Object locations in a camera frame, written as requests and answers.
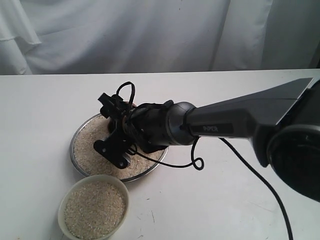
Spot black camera cable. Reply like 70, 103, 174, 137
116, 81, 293, 240

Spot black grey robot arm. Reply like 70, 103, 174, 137
93, 78, 320, 201

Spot brown wooden cup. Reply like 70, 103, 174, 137
108, 100, 137, 132

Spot round metal tray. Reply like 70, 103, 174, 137
69, 107, 170, 184

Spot white ceramic bowl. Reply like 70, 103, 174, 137
57, 175, 129, 240

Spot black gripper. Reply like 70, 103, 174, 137
93, 93, 170, 169

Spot white backdrop curtain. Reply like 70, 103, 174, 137
0, 0, 320, 75

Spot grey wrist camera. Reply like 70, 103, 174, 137
122, 148, 138, 168

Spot rice in white bowl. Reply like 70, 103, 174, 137
63, 181, 127, 240

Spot rice in metal tray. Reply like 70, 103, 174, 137
74, 117, 166, 180

